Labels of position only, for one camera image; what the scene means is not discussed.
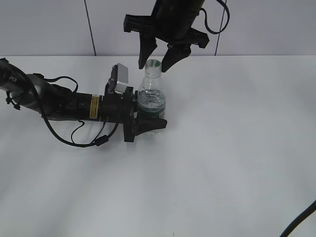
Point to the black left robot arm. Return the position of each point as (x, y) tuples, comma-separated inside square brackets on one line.
[(58, 103)]

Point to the white green bottle cap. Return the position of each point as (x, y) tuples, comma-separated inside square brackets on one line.
[(153, 67)]

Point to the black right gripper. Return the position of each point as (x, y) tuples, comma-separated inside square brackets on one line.
[(175, 30)]

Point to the clear Cestbon water bottle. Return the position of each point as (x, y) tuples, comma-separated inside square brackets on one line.
[(151, 96)]

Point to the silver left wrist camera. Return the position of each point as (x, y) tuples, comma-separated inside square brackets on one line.
[(118, 80)]

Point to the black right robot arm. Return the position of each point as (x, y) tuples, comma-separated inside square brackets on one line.
[(190, 8)]

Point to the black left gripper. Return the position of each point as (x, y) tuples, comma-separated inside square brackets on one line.
[(120, 108)]

